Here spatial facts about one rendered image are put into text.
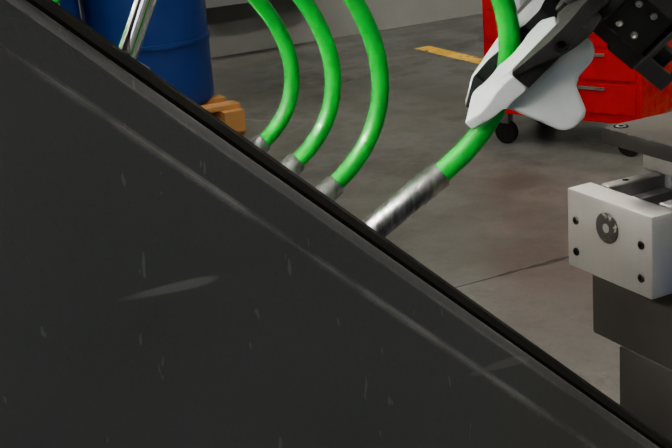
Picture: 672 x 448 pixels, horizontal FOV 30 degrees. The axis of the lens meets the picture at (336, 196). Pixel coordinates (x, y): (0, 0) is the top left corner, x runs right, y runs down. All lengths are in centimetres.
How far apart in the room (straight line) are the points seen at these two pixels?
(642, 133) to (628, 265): 17
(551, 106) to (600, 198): 57
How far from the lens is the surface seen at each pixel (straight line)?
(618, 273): 135
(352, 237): 50
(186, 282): 47
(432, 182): 80
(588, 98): 512
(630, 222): 132
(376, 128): 96
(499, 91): 77
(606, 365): 331
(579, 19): 74
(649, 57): 77
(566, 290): 379
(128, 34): 48
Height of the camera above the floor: 140
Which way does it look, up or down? 17 degrees down
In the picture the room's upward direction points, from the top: 4 degrees counter-clockwise
